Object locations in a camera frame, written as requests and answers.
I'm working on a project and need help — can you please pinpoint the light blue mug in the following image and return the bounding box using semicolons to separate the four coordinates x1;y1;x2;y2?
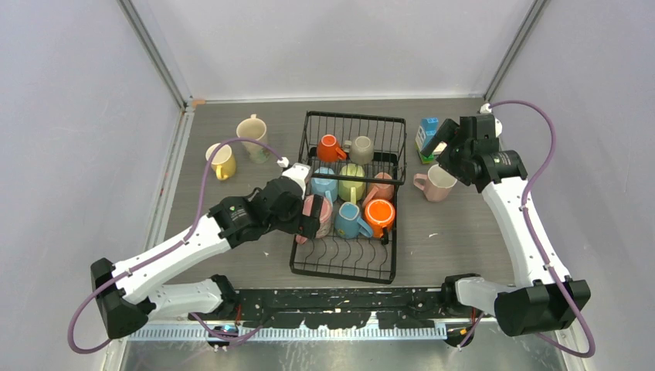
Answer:
311;167;338;205

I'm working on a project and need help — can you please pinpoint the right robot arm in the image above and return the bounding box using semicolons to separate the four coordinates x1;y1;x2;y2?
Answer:
423;114;591;336

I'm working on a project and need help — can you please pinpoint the yellow mug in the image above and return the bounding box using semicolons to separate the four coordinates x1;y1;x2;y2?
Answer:
211;145;237;181

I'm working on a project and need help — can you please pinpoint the salmon pink mug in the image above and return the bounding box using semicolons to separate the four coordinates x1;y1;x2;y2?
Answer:
362;182;395;207

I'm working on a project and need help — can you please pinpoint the blue mug front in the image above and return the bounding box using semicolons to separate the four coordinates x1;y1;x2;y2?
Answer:
334;202;373;239

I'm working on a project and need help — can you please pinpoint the orange mug front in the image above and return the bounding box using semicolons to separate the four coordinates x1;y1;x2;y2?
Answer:
364;199;396;239

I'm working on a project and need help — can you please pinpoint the orange mug on shelf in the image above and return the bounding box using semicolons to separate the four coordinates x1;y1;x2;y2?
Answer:
317;134;348;162

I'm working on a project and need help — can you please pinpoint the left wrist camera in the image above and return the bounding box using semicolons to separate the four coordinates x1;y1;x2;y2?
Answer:
277;157;311;197

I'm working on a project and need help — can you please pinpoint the cream floral tall mug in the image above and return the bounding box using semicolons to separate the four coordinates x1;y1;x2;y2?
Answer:
236;114;270;164

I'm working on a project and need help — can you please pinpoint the black wire dish rack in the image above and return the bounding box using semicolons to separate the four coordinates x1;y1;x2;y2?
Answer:
290;111;406;284

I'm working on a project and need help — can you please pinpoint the orange mug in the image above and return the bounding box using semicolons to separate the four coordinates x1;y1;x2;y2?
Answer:
317;134;348;162
364;199;396;239

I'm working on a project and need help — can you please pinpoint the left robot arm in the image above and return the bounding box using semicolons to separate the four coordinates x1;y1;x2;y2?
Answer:
90;163;319;339

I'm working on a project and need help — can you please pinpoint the light green mug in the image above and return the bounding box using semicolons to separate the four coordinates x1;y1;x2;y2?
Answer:
338;163;365;203

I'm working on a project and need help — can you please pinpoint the grey mug on shelf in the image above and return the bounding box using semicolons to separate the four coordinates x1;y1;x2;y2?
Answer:
342;136;374;166

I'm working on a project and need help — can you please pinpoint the pink round mug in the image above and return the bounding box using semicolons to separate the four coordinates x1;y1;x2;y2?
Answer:
302;194;333;239

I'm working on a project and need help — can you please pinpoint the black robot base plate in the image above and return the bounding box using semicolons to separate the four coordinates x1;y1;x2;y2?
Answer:
186;286;492;332

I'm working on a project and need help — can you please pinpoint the toy block building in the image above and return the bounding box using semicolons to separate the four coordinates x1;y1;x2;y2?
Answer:
415;117;446;165

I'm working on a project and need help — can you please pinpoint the pink faceted mug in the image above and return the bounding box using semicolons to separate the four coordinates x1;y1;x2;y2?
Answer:
413;165;457;203

